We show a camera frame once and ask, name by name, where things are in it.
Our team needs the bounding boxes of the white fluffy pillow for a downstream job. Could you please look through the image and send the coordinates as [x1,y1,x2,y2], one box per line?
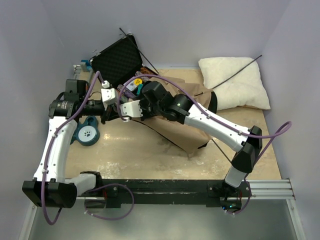
[198,57,271,111]

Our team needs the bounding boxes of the teal plastic clip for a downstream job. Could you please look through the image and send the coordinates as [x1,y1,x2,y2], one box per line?
[136,84,144,96]

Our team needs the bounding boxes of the white playing card deck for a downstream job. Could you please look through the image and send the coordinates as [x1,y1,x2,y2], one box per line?
[126,80,138,92]

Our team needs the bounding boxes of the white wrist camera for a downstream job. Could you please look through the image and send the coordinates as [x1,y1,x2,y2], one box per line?
[120,100,143,122]
[101,80,118,106]

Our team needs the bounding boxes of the yellow big blind button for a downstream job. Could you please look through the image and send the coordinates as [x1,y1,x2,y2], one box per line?
[134,78,143,86]

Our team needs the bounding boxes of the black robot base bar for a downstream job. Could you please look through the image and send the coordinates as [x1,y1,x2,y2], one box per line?
[81,179,252,210]

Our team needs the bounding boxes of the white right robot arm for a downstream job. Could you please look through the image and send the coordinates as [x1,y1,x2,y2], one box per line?
[139,81,262,197]

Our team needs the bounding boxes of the teal double pet bowl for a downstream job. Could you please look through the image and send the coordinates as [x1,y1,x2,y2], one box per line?
[70,116,100,147]

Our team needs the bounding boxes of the orange and teal toy block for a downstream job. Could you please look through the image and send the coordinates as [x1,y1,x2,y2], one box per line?
[80,59,93,72]

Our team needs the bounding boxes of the beige fabric pet tent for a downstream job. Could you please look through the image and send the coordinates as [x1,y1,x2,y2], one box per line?
[133,76,218,155]

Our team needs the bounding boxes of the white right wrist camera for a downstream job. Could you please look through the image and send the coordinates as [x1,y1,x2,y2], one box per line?
[120,100,143,122]

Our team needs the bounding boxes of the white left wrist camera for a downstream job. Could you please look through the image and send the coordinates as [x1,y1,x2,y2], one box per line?
[101,80,118,106]

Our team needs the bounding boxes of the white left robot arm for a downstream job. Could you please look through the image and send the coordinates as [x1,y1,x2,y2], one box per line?
[22,79,118,209]

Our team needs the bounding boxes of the red poker chip roll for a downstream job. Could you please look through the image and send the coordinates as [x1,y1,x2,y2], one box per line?
[139,66,157,75]

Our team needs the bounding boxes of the black poker chip case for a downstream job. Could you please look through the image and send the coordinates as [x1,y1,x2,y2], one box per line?
[89,35,155,88]

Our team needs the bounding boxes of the purple poker chip roll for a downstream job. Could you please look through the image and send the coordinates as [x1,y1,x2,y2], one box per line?
[117,84,136,99]

